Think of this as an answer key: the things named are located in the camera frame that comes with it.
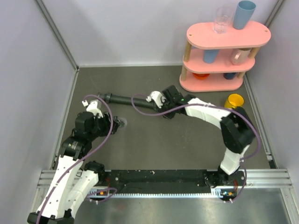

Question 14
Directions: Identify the pink three-tier shelf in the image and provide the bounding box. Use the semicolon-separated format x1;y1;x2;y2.
179;21;271;92

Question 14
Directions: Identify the clear drinking glass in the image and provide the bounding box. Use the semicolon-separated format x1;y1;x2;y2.
213;7;234;34

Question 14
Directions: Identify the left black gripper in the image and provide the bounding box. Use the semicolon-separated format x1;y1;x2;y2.
88;111;120;140

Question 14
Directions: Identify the orange bowl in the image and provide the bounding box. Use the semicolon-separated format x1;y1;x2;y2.
193;73;210;80

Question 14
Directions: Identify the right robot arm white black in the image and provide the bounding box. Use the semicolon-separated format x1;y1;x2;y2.
146;85;255;185

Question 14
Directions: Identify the grey corrugated hose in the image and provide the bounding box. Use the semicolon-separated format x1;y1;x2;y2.
97;91;157;110

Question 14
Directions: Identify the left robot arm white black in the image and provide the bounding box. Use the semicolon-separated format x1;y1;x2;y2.
27;112;127;224

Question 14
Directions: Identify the yellow mug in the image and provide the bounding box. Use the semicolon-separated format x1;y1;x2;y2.
224;93;244;109

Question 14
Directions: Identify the blue cup middle shelf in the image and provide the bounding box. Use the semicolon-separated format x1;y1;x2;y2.
203;49;219;63

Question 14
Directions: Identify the dark blue cup bottom shelf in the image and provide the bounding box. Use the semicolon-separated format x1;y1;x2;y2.
223;72;236;80

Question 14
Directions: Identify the pink mug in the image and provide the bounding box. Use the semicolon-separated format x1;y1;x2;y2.
230;48;251;65

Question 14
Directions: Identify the aluminium rail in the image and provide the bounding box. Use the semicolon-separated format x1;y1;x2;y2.
37;168;293;199

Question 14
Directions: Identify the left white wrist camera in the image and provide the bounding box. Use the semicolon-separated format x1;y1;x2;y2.
82;99;104;119

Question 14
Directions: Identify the tall blue cup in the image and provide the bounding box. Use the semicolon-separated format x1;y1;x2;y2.
233;0;256;30

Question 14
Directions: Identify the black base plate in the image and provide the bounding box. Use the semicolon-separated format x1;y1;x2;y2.
102;169;248;194

